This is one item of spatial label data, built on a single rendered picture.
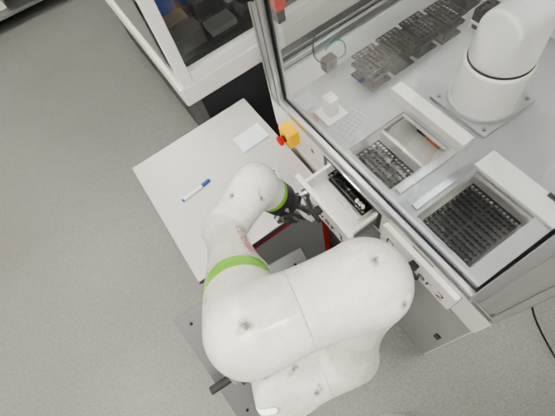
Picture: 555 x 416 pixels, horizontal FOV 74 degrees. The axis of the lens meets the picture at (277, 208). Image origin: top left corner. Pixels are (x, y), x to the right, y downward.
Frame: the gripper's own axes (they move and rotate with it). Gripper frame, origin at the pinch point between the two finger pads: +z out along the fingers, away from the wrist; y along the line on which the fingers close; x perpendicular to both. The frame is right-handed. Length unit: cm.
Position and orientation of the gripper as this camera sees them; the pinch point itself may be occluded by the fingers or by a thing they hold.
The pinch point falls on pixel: (307, 215)
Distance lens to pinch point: 118.0
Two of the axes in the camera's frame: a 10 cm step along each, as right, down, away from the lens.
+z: 4.3, 2.2, 8.8
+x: 5.6, 7.0, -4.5
